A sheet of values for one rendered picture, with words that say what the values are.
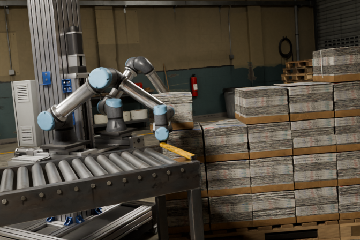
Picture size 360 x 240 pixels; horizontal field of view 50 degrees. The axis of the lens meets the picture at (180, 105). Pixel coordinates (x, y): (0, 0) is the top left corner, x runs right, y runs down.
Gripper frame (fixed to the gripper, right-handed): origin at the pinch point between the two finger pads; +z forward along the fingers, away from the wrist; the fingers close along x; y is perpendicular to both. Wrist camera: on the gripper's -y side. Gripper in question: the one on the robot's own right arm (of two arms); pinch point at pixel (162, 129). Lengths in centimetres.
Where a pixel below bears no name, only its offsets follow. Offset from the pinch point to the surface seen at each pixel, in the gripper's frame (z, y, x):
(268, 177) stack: 7, -38, -67
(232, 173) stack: 7, -33, -43
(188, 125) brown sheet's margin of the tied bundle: 7.9, 0.2, -16.6
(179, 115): 9.0, 6.9, -11.2
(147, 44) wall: 694, 111, 31
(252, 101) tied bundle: 8, 13, -60
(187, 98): 7.9, 18.0, -17.6
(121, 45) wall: 671, 110, 91
